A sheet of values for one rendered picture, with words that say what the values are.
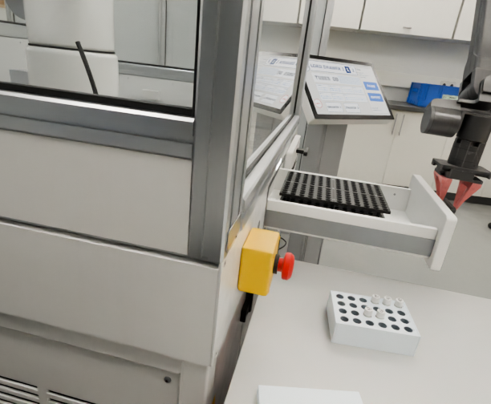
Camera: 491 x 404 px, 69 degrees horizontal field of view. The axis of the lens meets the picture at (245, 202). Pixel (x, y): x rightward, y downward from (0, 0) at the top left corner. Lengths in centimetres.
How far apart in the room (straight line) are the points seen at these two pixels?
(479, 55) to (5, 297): 93
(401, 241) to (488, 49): 44
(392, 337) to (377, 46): 407
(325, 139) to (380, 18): 257
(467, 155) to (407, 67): 376
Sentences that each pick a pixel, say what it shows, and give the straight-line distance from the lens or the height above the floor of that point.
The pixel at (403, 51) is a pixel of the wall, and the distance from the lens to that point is 457.
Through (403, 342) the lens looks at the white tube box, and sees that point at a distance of 62.
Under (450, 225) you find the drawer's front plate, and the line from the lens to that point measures 73.
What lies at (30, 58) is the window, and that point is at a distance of 45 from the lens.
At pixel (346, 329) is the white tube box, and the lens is 59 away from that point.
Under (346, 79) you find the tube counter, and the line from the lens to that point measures 176.
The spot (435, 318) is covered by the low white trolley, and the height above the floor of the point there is 76.
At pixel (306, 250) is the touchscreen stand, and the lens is 191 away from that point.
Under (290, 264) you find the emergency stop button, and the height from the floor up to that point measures 89.
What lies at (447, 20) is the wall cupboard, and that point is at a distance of 433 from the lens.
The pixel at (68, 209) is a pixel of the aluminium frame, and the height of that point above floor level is 97.
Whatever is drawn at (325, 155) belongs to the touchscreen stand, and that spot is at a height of 77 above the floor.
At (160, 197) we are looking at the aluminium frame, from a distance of 38.
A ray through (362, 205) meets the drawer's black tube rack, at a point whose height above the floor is 90.
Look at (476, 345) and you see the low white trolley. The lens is 72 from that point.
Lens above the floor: 115
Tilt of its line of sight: 21 degrees down
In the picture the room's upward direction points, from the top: 6 degrees clockwise
